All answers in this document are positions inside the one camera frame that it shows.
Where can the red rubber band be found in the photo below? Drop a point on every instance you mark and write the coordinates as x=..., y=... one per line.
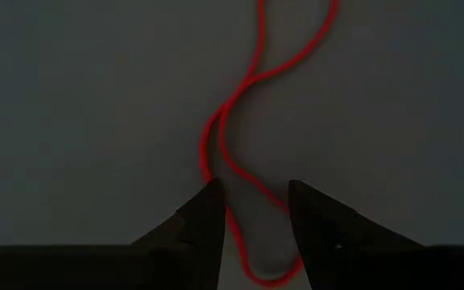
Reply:
x=252, y=78

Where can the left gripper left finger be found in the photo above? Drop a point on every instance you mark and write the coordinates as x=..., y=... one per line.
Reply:
x=195, y=233

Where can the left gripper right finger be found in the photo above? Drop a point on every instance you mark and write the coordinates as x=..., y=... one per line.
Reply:
x=324, y=233

